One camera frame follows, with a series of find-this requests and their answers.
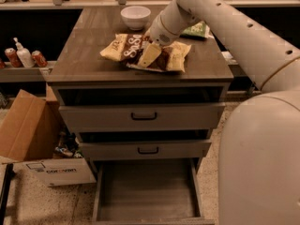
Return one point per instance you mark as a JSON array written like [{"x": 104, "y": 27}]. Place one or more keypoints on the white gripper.
[{"x": 160, "y": 34}]

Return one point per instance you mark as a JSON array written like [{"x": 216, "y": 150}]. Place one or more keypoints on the brown sea salt chip bag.
[{"x": 128, "y": 48}]

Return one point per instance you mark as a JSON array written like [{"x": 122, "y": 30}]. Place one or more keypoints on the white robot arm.
[{"x": 259, "y": 152}]

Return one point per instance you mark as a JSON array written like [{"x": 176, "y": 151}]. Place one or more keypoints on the green chip bag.
[{"x": 199, "y": 30}]

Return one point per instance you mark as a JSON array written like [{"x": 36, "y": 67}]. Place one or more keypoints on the grey drawer cabinet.
[{"x": 82, "y": 78}]

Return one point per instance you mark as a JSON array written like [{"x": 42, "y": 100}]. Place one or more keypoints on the open bottom drawer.
[{"x": 148, "y": 192}]

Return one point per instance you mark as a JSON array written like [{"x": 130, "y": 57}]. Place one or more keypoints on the white ceramic bowl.
[{"x": 135, "y": 17}]

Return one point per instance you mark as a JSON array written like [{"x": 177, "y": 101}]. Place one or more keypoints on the right red soda can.
[{"x": 39, "y": 59}]

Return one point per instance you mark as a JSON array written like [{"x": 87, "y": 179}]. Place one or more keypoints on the red soda can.
[
  {"x": 39, "y": 59},
  {"x": 13, "y": 57}
]

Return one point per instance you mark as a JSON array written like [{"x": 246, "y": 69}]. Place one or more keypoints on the white pump bottle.
[{"x": 24, "y": 55}]

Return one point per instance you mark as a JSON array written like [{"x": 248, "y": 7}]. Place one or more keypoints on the left red soda can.
[{"x": 13, "y": 57}]

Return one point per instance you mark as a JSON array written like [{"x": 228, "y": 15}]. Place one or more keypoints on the open cardboard box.
[{"x": 29, "y": 133}]

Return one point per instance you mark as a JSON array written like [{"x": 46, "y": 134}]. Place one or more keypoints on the black stand left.
[{"x": 9, "y": 174}]

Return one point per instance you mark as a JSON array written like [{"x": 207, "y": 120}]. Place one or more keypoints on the top drawer with black handle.
[{"x": 153, "y": 117}]

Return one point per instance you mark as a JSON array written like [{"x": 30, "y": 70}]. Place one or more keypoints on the drawer with black handle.
[
  {"x": 153, "y": 117},
  {"x": 145, "y": 150}
]

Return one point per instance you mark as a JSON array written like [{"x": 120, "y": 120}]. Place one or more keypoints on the middle drawer with black handle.
[{"x": 145, "y": 150}]

